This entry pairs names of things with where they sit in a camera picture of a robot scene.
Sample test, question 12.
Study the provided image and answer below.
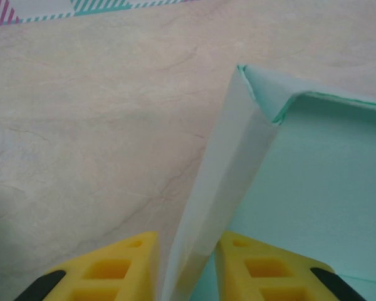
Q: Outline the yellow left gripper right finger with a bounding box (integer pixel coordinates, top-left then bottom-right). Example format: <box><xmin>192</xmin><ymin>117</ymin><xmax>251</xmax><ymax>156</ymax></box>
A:
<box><xmin>214</xmin><ymin>230</ymin><xmax>366</xmax><ymax>301</ymax></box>

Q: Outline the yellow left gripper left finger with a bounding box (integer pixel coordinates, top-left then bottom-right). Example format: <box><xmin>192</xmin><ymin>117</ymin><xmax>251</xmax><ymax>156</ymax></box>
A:
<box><xmin>14</xmin><ymin>231</ymin><xmax>161</xmax><ymax>301</ymax></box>

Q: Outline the light teal paper box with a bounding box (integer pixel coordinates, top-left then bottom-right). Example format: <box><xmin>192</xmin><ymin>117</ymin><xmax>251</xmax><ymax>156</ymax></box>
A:
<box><xmin>160</xmin><ymin>63</ymin><xmax>376</xmax><ymax>301</ymax></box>

